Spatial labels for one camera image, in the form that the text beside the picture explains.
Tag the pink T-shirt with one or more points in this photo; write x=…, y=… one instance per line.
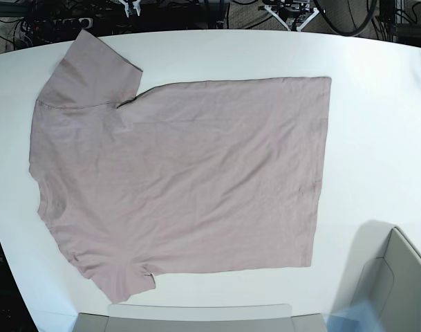
x=195, y=177

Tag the grey bin bottom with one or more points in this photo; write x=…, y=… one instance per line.
x=126, y=317

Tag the grey bin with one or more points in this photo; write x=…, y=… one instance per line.
x=126, y=317
x=388, y=294

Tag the grey bin right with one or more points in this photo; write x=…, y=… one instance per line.
x=388, y=294

